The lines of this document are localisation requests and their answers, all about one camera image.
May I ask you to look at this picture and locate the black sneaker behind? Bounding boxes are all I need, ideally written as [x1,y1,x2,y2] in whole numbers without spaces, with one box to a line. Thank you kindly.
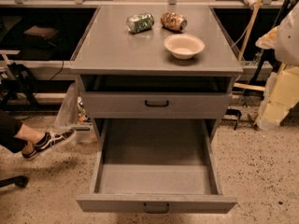
[22,150,38,161]

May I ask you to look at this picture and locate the black drawer handle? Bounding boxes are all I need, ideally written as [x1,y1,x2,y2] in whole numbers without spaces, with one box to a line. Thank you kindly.
[144,100,169,108]
[143,203,170,214]

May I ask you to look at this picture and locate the black middle drawer handle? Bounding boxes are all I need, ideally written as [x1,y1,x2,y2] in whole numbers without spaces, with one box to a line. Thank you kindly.
[144,100,169,108]

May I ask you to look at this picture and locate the grey middle drawer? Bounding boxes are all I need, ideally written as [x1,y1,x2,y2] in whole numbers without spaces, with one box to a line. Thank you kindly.
[81,91,232,119]

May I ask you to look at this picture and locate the white paper bowl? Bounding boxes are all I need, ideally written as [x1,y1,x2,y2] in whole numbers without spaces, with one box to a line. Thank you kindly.
[164,34,205,60]

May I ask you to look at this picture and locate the black white sneaker front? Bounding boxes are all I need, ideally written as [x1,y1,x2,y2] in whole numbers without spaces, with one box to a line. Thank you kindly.
[34,130,77,153]

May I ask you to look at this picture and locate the person leg black trousers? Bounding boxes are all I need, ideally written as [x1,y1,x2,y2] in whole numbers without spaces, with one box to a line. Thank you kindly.
[0,109,47,154]

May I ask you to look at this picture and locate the black office chair base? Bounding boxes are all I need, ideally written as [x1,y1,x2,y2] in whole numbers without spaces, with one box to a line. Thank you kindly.
[0,175,29,188]

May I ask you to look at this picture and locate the green crushed soda can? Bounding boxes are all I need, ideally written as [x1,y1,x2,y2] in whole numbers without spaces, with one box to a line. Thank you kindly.
[126,13,154,34]

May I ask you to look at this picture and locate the black cable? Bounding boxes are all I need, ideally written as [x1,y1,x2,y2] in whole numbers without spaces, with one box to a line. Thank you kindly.
[46,40,65,82]

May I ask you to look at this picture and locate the black folding stand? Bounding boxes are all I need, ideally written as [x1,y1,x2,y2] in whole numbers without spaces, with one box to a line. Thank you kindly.
[0,63,39,109]

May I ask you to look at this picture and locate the dark box on shelf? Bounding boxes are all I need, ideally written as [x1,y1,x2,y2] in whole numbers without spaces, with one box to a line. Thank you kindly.
[23,25,59,40]

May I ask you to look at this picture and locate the grey open bottom drawer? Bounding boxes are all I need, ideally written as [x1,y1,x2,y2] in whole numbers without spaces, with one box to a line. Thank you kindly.
[77,119,237,214]

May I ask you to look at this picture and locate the black bottom drawer handle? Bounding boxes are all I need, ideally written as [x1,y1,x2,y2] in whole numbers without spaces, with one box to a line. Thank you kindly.
[143,203,170,214]

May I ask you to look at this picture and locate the clear plastic bag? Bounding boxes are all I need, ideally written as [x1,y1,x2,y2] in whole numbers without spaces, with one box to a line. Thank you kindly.
[54,83,96,143]

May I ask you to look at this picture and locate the wooden easel frame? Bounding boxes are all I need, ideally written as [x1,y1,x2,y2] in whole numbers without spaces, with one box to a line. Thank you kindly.
[234,0,271,91]

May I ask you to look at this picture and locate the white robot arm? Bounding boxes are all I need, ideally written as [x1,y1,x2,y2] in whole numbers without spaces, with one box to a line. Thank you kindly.
[255,4,299,66]

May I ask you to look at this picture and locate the grey drawer cabinet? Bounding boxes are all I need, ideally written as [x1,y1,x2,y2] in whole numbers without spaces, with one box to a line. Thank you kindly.
[72,4,242,135]

